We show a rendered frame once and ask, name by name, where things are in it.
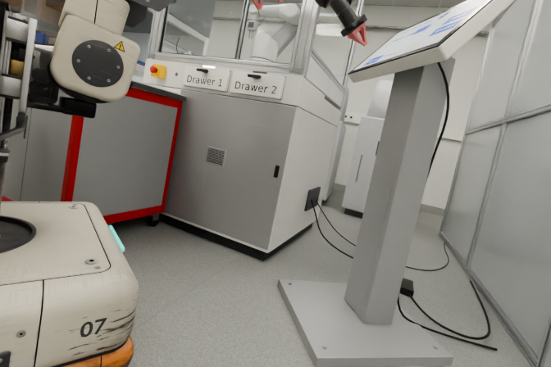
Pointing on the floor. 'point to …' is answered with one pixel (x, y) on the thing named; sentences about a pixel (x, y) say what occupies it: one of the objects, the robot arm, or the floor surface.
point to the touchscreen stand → (380, 244)
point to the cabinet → (247, 171)
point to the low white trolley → (98, 155)
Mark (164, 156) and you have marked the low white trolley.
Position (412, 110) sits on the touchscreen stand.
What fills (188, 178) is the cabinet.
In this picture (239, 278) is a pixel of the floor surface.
